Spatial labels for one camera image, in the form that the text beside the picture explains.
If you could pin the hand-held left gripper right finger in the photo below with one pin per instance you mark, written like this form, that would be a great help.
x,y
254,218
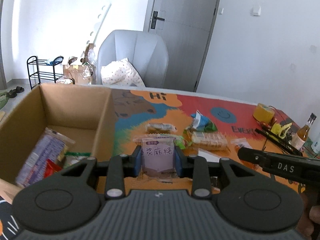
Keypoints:
x,y
178,161

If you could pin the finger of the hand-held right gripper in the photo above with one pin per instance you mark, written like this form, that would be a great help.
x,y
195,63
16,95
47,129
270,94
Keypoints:
x,y
250,156

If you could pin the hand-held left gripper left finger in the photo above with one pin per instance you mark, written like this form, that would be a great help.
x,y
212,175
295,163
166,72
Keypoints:
x,y
137,160

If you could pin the clear orange snack packet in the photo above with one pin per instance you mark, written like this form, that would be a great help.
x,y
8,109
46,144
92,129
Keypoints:
x,y
241,144

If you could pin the small purple mochi packet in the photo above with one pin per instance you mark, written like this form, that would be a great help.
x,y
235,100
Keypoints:
x,y
157,155

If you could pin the small brown cake packet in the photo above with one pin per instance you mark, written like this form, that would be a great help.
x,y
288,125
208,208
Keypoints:
x,y
160,127

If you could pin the green white snack packet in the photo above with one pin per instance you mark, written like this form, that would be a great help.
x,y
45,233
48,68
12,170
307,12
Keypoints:
x,y
75,158

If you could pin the red snack packet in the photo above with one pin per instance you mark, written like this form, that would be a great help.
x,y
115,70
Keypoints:
x,y
51,168

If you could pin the large purple snack packet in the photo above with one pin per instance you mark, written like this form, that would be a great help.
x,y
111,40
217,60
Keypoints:
x,y
42,152

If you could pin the person's right hand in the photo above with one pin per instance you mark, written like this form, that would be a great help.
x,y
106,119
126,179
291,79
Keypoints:
x,y
312,212

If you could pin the biscuit packet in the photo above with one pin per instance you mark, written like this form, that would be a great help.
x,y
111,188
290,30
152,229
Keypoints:
x,y
210,140

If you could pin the yellow plastic toy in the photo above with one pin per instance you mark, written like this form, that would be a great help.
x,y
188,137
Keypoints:
x,y
278,130

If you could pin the glass bottle amber liquid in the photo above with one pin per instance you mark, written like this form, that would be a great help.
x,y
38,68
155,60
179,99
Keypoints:
x,y
302,132

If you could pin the yellow tape roll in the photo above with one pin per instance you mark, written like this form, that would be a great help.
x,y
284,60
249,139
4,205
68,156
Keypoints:
x,y
262,112

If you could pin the blue snack packet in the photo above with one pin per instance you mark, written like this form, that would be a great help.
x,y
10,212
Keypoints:
x,y
202,121

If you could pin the dark green snack packet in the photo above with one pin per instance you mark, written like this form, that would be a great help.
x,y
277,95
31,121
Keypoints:
x,y
212,127

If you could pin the dotted white pillow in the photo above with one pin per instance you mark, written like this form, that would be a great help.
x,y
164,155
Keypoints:
x,y
120,73

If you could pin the brown cardboard box of clutter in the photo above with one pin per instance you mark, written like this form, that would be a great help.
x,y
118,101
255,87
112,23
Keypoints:
x,y
77,73

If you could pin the grey chair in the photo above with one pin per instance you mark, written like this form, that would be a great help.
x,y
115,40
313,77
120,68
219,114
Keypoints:
x,y
132,50

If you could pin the grey door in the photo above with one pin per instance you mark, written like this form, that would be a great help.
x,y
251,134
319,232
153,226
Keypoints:
x,y
180,42

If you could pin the black shoe rack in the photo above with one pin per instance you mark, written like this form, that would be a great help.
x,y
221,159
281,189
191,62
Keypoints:
x,y
41,73

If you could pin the dark slipper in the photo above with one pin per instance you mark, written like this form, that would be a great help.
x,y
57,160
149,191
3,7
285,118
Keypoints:
x,y
19,89
11,94

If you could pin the white board with holes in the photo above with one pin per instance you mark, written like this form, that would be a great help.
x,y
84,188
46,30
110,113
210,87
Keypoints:
x,y
101,20

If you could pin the green floor mat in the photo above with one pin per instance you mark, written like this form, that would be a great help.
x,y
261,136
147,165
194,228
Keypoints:
x,y
3,100

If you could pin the square white wall switch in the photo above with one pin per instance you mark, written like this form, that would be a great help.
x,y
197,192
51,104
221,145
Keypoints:
x,y
256,10

